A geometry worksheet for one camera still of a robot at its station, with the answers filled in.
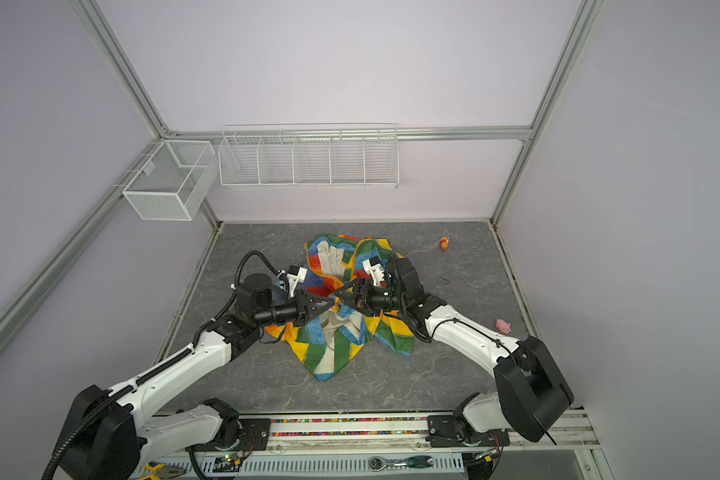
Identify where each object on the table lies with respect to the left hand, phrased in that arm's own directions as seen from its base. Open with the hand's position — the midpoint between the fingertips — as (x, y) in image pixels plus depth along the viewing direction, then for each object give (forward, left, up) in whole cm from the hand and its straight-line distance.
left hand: (334, 308), depth 73 cm
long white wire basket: (+53, +8, +8) cm, 54 cm away
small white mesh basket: (+46, +54, +5) cm, 71 cm away
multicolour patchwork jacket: (0, +3, -21) cm, 21 cm away
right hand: (+3, -1, -1) cm, 3 cm away
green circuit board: (-28, +28, -23) cm, 46 cm away
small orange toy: (+36, -39, -20) cm, 57 cm away
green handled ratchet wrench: (-31, -19, -20) cm, 41 cm away
